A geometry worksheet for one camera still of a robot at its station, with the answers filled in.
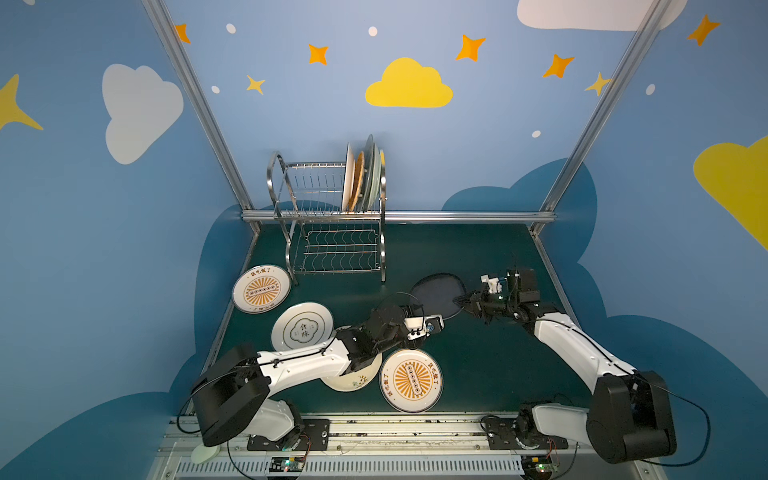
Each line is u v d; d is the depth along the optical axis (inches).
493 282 31.9
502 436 29.0
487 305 29.5
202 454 27.6
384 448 29.0
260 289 39.9
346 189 30.2
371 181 29.7
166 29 27.8
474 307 30.1
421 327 25.7
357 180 30.6
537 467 28.1
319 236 44.1
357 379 32.3
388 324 23.3
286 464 27.7
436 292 34.7
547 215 45.8
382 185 31.8
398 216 45.2
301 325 36.6
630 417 16.3
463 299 32.8
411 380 33.0
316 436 29.0
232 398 16.4
